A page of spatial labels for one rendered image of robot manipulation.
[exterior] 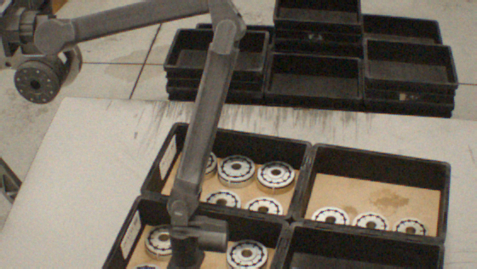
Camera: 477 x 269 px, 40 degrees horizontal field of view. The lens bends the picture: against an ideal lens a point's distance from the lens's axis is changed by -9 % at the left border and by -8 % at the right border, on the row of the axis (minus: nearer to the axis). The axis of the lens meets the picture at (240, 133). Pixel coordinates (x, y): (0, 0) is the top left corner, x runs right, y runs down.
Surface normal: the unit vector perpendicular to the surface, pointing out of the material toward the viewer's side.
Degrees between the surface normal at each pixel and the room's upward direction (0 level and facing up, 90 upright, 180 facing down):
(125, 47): 0
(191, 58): 0
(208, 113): 61
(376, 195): 0
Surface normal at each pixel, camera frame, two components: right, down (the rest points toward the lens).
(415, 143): -0.03, -0.76
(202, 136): -0.07, 0.19
